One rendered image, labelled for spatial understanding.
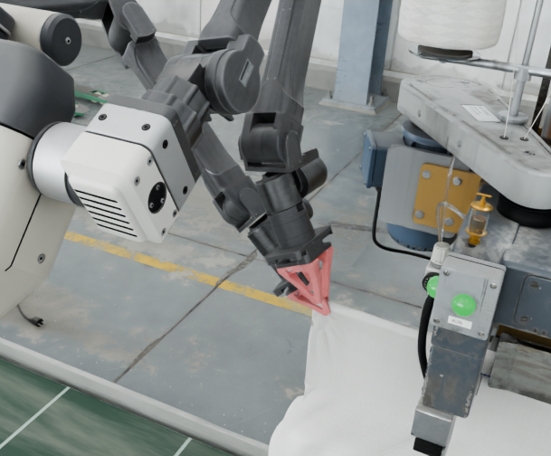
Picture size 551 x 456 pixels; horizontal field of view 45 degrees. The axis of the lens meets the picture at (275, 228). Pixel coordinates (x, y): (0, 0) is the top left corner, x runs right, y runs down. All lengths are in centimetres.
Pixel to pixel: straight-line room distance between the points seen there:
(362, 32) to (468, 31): 480
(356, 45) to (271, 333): 349
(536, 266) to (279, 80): 43
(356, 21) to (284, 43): 491
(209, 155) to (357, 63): 480
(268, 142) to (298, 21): 18
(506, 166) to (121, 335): 219
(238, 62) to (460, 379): 54
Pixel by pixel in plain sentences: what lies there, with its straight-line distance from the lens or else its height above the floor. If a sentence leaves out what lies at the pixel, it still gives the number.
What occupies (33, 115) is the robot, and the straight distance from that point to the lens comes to 80.
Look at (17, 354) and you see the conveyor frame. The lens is 226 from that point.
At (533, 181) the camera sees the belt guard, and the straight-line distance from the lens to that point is 98.
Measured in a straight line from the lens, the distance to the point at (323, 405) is 133.
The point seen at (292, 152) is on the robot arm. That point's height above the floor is 141.
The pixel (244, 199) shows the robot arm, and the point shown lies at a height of 125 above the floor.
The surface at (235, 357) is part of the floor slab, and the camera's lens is 281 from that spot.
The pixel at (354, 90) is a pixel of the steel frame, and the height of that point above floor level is 16.
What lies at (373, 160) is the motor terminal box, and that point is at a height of 128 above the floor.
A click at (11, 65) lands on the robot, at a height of 155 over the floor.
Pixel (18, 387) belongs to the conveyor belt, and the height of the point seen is 38.
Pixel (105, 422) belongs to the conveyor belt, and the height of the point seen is 38.
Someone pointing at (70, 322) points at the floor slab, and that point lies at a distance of 305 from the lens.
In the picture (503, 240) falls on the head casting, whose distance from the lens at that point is 95.
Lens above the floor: 175
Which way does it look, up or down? 27 degrees down
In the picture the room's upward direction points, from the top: 4 degrees clockwise
